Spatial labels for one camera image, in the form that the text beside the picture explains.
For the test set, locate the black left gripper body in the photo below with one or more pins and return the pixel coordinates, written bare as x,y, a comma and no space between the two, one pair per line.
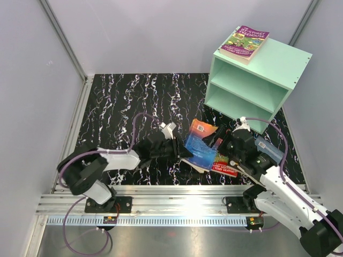
168,148

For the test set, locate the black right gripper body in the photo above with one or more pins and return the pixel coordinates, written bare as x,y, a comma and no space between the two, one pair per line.
229,148

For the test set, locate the blue orange sunset book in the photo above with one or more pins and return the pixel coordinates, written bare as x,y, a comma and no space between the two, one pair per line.
203,155

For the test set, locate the purple treehouse book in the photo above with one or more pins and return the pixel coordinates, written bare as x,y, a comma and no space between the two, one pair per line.
243,44

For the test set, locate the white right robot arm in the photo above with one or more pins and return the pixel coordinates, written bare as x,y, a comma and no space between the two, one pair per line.
318,229

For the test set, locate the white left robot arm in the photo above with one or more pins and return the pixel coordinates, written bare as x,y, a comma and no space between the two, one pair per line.
82,170

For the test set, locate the black paperback book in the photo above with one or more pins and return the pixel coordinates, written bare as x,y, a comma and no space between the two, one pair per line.
243,151

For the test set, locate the dark blue paperback book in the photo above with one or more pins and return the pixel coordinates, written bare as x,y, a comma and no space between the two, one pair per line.
269,149

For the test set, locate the red treehouse book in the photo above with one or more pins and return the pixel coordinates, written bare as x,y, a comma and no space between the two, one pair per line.
223,165

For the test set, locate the mint green wooden shelf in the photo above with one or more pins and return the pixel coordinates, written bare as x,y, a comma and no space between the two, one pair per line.
257,90

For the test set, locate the right control board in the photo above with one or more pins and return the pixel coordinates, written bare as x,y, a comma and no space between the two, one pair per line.
255,223

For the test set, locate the control board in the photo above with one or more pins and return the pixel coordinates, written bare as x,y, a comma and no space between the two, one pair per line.
109,220
255,223

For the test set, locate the left control board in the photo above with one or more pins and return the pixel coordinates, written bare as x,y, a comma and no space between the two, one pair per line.
109,220

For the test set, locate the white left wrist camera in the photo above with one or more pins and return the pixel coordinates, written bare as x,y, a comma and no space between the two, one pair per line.
167,129

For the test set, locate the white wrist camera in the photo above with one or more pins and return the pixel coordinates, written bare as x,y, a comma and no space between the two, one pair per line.
167,129
242,124

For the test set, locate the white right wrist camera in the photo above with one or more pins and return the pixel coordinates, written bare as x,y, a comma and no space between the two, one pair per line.
242,124

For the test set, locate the aluminium mounting rail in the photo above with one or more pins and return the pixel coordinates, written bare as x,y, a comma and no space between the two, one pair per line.
154,200

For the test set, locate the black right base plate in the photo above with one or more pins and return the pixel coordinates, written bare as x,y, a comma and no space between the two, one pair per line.
241,204

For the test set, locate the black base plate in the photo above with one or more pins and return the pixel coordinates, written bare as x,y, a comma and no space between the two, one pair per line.
122,204
241,204

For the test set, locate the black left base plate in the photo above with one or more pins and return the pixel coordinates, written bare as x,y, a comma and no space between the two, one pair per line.
122,204

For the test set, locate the left aluminium frame post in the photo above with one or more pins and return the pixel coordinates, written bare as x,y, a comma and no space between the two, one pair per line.
63,39

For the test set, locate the aluminium frame post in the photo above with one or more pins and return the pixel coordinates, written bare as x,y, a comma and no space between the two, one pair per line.
313,5
63,39

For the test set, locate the white slotted cable duct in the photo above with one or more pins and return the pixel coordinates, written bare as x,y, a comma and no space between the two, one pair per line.
95,220

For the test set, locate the right aluminium frame post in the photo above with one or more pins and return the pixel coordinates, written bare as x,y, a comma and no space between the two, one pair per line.
313,5

